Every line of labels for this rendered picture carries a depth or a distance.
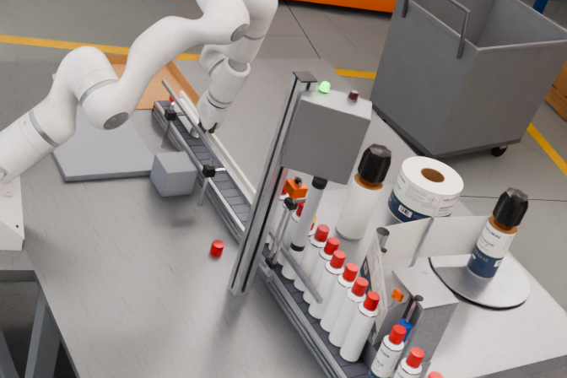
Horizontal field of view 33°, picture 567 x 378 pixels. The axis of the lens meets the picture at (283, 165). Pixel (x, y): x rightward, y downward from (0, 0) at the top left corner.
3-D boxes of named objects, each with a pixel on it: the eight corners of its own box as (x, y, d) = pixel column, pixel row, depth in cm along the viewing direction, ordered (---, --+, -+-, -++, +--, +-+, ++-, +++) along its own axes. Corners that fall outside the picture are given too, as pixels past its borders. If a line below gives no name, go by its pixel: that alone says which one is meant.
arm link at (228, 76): (202, 84, 284) (221, 106, 282) (217, 56, 274) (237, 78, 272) (221, 75, 289) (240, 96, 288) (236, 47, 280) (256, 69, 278)
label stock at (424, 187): (380, 189, 306) (394, 153, 299) (436, 196, 312) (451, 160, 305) (396, 228, 290) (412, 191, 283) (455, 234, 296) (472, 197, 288)
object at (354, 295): (351, 347, 240) (375, 287, 230) (334, 350, 238) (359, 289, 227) (341, 332, 244) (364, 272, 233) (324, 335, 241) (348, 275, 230)
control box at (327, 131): (347, 186, 226) (371, 120, 216) (278, 166, 225) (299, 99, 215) (349, 164, 234) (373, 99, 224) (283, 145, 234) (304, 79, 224)
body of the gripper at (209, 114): (203, 83, 288) (191, 105, 296) (213, 110, 283) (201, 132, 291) (225, 83, 292) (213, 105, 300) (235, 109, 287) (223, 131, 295)
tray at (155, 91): (198, 107, 329) (201, 98, 327) (128, 110, 315) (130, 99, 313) (166, 63, 349) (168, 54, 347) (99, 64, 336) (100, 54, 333)
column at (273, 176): (248, 294, 254) (318, 81, 219) (234, 296, 252) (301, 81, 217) (241, 283, 257) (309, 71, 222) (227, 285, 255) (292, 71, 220)
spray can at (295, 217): (296, 268, 261) (317, 210, 250) (278, 268, 259) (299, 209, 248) (291, 256, 265) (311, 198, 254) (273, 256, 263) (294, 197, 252)
